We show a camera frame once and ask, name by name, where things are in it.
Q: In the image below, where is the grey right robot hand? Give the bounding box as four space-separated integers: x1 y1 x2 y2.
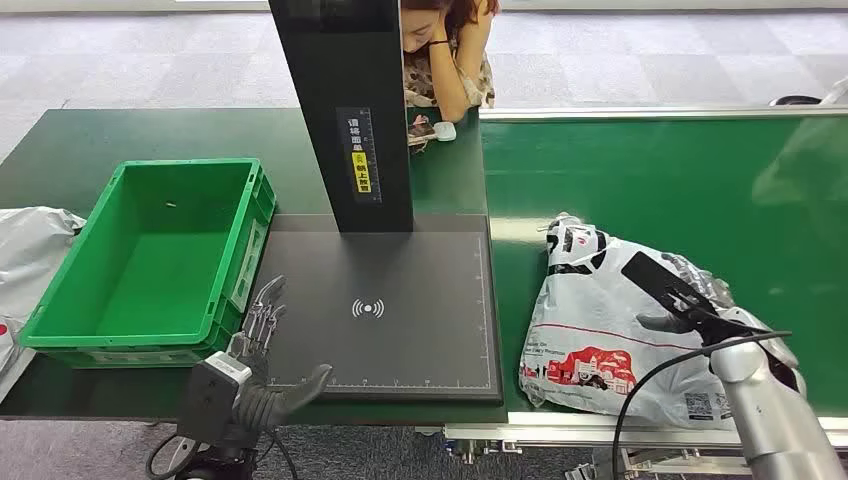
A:
637 255 807 378

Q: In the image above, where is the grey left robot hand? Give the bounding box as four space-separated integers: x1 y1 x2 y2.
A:
233 276 334 431

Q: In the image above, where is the white package with red print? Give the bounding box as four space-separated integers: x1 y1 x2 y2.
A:
518 212 747 433

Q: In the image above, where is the green conveyor belt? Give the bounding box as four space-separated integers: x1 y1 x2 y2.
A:
480 115 848 419

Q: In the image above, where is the white package with red dot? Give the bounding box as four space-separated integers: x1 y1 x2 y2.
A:
0 316 38 404

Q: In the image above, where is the grey plastic package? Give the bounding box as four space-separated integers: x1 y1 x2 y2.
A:
0 206 88 333

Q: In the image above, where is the black scanner base platform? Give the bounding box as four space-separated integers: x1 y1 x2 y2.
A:
253 213 504 405

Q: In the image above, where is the green plastic crate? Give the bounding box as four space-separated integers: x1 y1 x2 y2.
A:
18 157 278 370

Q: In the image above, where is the white chair part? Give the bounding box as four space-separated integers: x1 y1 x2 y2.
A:
820 75 848 106

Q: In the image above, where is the black yellow column label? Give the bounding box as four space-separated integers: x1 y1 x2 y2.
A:
335 107 384 205

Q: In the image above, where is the black scanner column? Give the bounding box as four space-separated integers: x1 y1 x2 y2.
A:
267 0 416 234

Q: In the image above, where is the person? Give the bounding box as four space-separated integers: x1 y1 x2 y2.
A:
400 0 501 130

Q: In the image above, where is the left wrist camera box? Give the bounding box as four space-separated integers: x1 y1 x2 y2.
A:
177 352 254 446

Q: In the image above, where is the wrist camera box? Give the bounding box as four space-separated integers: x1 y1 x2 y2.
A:
620 250 770 346
177 352 254 446

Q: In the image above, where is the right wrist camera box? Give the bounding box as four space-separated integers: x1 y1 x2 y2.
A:
620 250 770 346

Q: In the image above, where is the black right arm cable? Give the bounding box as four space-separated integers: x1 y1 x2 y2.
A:
610 329 794 480

